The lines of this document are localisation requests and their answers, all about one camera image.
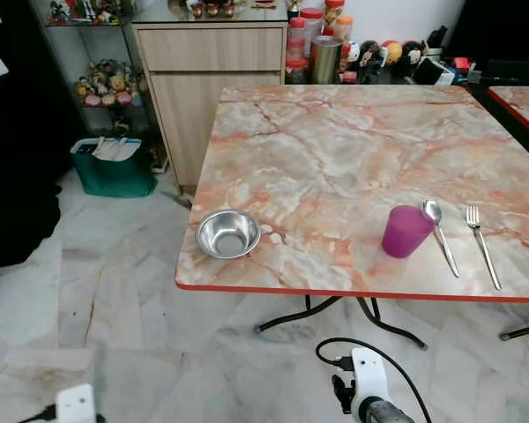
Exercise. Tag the small red box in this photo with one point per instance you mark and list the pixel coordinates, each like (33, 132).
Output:
(462, 63)

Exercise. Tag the black hanging garment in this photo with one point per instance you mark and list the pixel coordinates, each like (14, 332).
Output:
(18, 132)

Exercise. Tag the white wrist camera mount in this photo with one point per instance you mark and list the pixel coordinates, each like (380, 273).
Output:
(368, 374)
(76, 405)

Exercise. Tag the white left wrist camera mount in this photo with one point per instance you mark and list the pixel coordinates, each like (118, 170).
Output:
(76, 405)

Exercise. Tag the steel tumbler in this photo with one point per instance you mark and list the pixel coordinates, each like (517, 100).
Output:
(326, 62)

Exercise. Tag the red lidded plastic jar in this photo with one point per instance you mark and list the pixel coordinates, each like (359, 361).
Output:
(344, 30)
(297, 72)
(312, 31)
(295, 40)

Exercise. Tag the yellow bear plush toy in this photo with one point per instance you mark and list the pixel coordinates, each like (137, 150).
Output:
(118, 84)

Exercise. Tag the steel spoon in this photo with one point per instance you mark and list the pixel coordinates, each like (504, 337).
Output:
(432, 211)

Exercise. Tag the light wooden cabinet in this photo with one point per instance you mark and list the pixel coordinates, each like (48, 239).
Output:
(220, 106)

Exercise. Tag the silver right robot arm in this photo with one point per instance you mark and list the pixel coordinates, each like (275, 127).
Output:
(386, 414)

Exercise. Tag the black metal table legs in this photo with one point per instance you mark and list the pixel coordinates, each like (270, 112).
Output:
(286, 318)

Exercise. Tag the glass display shelf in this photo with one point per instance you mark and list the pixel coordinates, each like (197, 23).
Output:
(66, 53)

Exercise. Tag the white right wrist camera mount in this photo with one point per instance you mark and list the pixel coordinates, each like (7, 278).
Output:
(368, 374)

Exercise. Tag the small steel bowl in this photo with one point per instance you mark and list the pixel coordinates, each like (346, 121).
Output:
(228, 233)

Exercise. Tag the steel fork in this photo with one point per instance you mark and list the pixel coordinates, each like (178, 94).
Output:
(473, 220)

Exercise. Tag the white framed black device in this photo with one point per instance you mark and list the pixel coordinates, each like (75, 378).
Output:
(432, 71)

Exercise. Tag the black television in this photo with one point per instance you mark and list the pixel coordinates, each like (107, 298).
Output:
(502, 26)

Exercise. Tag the purple plastic cup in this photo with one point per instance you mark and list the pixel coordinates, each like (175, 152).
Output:
(406, 233)

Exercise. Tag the green shopping bag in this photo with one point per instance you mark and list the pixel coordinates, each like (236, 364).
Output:
(115, 176)

